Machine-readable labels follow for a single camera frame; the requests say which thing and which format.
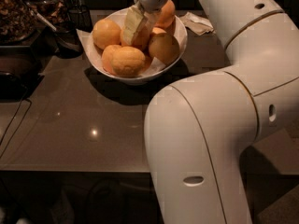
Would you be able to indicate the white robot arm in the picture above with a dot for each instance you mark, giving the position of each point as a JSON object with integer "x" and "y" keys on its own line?
{"x": 196, "y": 128}

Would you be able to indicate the white paper bowl liner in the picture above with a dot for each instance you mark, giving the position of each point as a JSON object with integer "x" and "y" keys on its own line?
{"x": 94, "y": 55}

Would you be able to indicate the black mesh cup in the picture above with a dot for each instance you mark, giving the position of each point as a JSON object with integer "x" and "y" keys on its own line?
{"x": 81, "y": 17}

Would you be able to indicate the white scoop handle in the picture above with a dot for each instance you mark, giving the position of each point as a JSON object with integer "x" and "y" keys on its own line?
{"x": 43, "y": 20}

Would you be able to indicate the white ceramic bowl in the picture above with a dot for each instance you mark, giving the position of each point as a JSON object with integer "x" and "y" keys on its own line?
{"x": 179, "y": 31}

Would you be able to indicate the glass jar of nuts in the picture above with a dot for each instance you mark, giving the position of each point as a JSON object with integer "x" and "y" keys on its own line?
{"x": 16, "y": 21}

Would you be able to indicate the front bumpy orange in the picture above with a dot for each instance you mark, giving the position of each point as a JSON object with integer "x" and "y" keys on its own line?
{"x": 128, "y": 62}

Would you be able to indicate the crumpled paper napkins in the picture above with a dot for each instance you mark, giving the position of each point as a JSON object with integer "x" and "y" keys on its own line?
{"x": 197, "y": 24}

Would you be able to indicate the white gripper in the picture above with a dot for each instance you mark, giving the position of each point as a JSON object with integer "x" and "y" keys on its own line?
{"x": 134, "y": 17}

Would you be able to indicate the small hidden orange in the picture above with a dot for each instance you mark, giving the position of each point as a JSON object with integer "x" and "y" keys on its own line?
{"x": 157, "y": 30}

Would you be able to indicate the black appliance on left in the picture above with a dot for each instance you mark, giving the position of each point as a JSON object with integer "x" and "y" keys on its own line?
{"x": 19, "y": 73}

